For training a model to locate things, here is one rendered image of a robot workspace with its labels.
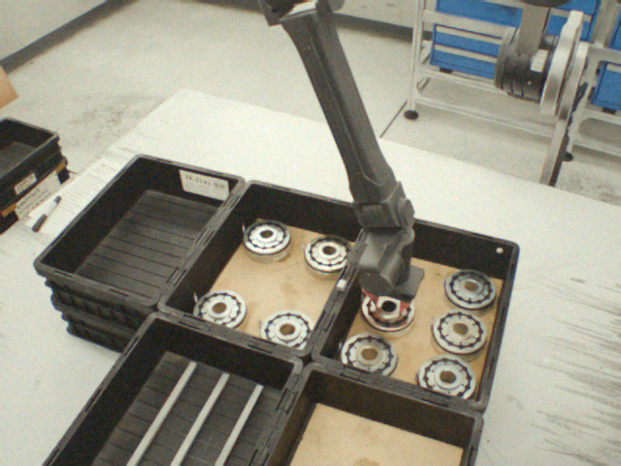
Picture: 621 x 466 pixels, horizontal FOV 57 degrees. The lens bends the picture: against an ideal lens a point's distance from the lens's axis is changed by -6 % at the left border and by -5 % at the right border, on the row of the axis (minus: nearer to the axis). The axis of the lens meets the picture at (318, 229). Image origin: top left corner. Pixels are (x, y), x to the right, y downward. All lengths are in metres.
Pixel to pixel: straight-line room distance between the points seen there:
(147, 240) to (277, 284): 0.33
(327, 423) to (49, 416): 0.58
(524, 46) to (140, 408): 1.05
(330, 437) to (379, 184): 0.43
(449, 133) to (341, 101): 2.34
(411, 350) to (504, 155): 2.05
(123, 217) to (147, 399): 0.51
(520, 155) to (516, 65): 1.78
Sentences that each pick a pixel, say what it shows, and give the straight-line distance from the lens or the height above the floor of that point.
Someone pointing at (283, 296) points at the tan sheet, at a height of 0.83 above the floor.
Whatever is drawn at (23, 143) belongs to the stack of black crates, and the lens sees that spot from 2.53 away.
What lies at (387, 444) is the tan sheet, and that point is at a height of 0.83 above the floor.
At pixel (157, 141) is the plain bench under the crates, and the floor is 0.70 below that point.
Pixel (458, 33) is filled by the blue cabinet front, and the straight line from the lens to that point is 2.99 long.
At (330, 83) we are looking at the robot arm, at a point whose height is 1.34.
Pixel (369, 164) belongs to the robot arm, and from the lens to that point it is 0.91.
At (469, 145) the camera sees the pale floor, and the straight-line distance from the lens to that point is 3.13.
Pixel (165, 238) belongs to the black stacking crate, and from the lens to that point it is 1.39.
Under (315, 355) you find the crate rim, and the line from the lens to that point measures 1.02.
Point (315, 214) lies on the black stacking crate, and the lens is 1.32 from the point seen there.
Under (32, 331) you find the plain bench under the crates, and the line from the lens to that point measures 1.49.
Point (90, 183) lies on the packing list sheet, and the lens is 1.83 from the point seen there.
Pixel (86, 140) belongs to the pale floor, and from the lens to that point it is 3.36.
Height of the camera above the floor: 1.76
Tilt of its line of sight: 43 degrees down
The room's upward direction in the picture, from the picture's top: 1 degrees counter-clockwise
